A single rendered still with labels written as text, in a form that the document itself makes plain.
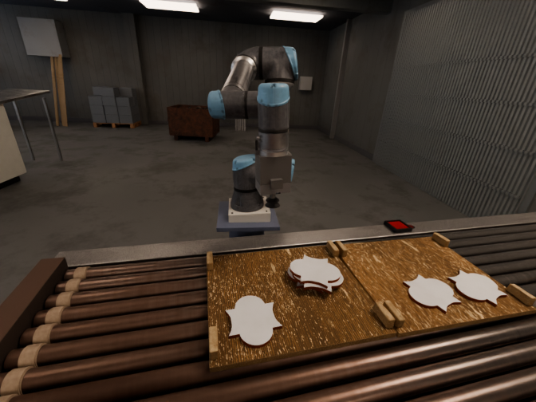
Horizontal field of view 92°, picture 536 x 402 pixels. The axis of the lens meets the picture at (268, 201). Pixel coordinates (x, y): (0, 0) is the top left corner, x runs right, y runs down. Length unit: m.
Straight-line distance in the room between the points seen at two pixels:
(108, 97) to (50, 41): 2.04
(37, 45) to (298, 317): 10.20
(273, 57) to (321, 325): 0.89
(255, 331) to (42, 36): 10.09
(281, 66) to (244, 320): 0.86
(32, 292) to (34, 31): 9.81
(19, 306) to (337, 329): 0.71
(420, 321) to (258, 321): 0.38
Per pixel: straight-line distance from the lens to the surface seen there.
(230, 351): 0.61
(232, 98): 0.75
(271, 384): 0.59
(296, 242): 0.95
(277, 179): 0.67
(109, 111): 9.19
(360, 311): 0.72
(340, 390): 0.61
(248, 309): 0.66
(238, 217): 1.13
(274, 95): 0.63
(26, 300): 0.84
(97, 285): 0.86
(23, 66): 11.16
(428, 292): 0.84
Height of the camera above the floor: 1.43
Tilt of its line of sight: 24 degrees down
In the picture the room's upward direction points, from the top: 3 degrees clockwise
